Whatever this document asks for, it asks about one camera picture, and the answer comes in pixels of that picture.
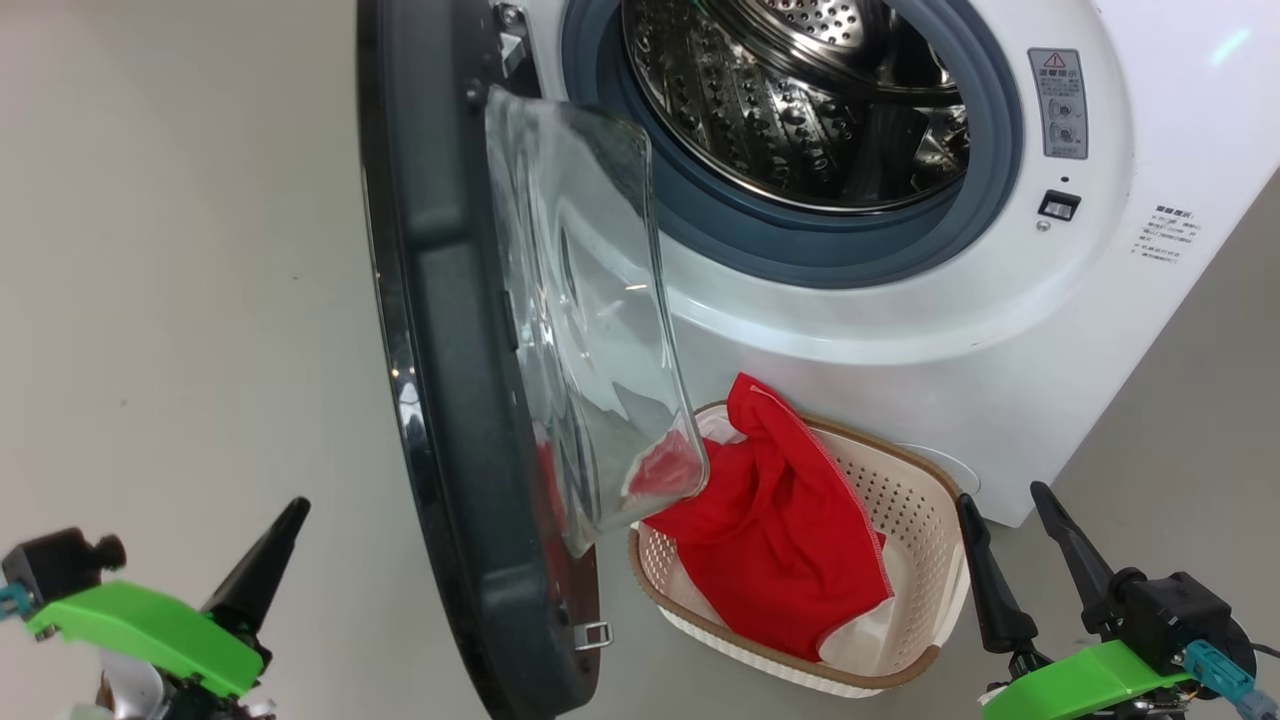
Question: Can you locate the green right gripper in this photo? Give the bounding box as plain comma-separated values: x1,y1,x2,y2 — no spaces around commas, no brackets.
955,481,1196,720

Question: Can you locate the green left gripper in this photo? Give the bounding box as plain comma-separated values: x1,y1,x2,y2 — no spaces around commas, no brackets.
25,497,312,699

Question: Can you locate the red garment with white trim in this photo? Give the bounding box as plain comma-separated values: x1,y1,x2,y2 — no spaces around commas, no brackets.
625,372,894,663

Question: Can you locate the dark grey glass washer door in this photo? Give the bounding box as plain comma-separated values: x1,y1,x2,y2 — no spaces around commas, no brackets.
356,0,711,720

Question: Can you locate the cream perforated laundry basket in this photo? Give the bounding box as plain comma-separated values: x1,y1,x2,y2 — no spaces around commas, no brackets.
627,400,973,699

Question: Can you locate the white washing machine body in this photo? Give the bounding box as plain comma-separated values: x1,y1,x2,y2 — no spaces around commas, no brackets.
490,0,1280,529

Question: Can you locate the grey rubber door gasket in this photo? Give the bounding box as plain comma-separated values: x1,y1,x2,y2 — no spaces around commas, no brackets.
560,0,1026,291

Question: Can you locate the silver door hinge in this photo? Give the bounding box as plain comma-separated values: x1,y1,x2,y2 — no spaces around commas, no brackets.
495,3,531,79

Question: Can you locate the round white filter cover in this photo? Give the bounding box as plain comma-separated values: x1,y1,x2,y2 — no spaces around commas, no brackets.
895,443,983,498

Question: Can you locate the grey warning sticker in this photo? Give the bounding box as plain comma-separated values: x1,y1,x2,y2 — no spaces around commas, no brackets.
1028,47,1089,161

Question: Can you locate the steel perforated washer drum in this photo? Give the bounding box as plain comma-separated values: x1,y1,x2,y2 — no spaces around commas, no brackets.
620,0,971,216

